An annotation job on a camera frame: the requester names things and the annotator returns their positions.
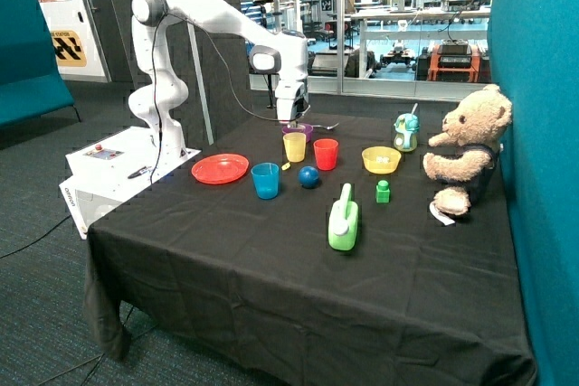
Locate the red plastic cup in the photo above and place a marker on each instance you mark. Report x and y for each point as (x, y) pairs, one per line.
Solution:
(326, 150)

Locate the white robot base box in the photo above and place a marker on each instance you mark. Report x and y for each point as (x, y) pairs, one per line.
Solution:
(99, 173)

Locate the black tripod stand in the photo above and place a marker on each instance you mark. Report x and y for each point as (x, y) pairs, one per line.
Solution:
(264, 23)

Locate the metal spoon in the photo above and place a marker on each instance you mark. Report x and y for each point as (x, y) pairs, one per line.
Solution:
(327, 128)

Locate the purple plastic bowl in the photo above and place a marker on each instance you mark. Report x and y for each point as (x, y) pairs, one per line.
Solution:
(308, 131)

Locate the teal sippy cup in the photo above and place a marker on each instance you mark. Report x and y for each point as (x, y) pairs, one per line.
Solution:
(406, 127)

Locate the blue ball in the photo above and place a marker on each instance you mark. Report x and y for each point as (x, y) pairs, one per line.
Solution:
(308, 177)

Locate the yellow plastic bowl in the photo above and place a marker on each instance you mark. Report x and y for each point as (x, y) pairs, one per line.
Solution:
(369, 156)

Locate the red plastic plate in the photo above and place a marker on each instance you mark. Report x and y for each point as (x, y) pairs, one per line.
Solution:
(220, 169)

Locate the black marker pen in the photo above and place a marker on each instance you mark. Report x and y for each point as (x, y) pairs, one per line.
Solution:
(139, 172)

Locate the yellow plastic cup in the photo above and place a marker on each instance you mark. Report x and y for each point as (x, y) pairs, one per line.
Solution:
(295, 146)

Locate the white sugar cubes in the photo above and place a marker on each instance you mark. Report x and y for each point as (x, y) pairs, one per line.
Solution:
(382, 159)

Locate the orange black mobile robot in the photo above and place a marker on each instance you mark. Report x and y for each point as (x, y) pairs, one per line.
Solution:
(454, 61)

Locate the green toy watering can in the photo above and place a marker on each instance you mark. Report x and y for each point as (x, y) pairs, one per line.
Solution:
(343, 221)

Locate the black tablecloth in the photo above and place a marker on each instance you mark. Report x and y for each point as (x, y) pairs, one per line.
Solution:
(413, 303)

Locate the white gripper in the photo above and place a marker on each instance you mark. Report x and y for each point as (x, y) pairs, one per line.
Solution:
(291, 102)

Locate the beige teddy bear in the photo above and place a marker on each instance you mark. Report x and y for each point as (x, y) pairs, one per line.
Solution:
(474, 129)

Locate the blue plastic cup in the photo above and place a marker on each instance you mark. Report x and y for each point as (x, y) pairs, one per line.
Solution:
(266, 180)

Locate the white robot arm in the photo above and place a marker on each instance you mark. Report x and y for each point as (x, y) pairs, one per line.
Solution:
(284, 53)

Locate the teal sofa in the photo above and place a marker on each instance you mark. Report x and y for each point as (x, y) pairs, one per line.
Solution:
(31, 84)

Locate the green toy block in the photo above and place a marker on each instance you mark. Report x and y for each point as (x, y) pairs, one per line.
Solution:
(382, 192)

